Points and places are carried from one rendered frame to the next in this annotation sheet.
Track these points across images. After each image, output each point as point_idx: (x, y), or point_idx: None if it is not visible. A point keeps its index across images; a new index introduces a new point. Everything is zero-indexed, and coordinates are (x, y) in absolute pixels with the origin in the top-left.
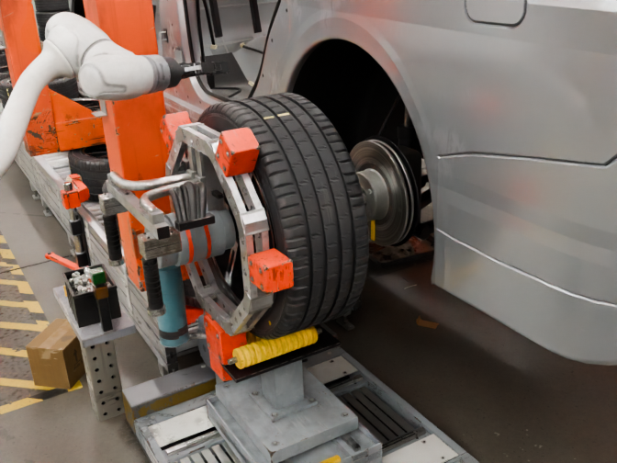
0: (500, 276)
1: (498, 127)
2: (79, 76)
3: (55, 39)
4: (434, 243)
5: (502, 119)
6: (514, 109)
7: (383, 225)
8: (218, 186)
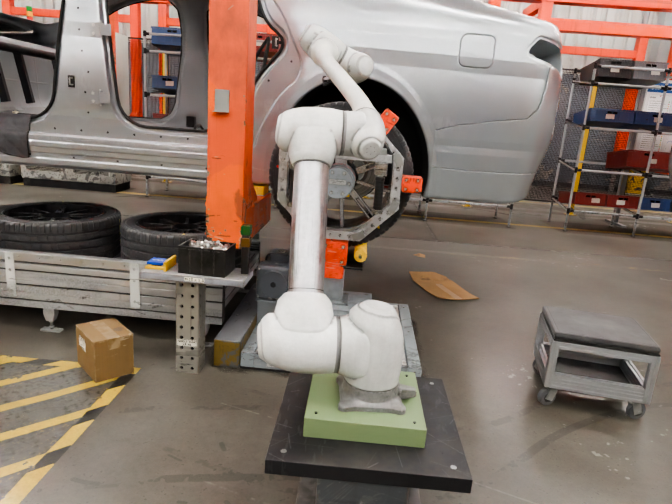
0: (473, 177)
1: (475, 111)
2: (358, 62)
3: (331, 38)
4: (429, 174)
5: (478, 107)
6: (485, 102)
7: (358, 185)
8: None
